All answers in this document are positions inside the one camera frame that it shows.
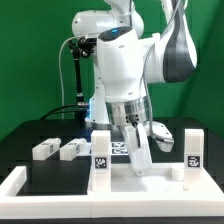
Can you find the fiducial marker sheet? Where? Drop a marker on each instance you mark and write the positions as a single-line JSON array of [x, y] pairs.
[[114, 149]]

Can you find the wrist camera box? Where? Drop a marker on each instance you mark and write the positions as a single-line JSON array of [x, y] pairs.
[[163, 137]]

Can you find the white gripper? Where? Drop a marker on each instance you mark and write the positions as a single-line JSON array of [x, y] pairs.
[[138, 149]]

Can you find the white desk tabletop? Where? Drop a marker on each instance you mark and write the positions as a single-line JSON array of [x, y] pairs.
[[163, 181]]

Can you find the white U-shaped fence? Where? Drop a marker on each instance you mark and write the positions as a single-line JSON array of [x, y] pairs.
[[14, 206]]

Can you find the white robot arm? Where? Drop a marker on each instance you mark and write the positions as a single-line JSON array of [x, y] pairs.
[[125, 63]]

